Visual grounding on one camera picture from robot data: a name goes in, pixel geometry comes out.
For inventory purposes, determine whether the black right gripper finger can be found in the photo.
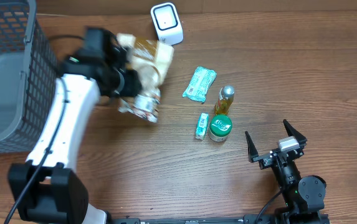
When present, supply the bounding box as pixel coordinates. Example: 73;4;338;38
245;131;259;162
283;119;307;145

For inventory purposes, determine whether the white barcode scanner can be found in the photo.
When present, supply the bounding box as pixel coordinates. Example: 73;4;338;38
150;2;184;45

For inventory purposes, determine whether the brown white snack bag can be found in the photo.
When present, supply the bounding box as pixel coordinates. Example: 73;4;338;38
117;33;174;123

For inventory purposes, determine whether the Kleenex tissue pack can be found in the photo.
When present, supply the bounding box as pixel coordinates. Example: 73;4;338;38
195;113;209;140

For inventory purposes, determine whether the teal snack packet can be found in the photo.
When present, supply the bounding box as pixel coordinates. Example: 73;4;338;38
182;66;217;103

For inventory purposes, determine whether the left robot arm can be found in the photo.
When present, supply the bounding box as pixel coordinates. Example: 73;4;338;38
7;27;142;223

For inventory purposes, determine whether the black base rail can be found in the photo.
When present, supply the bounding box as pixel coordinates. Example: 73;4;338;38
109;215;330;224

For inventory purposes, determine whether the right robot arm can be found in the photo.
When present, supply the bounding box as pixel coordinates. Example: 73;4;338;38
244;119;330;224

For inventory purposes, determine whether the grey plastic mesh basket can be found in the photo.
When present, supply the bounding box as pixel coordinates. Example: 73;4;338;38
0;0;57;153

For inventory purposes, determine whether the yellow liquid bottle grey cap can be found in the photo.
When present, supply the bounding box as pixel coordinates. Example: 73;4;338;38
214;85;235;115

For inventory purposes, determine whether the green lid white jar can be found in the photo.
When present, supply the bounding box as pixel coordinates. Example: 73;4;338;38
208;114;232;142

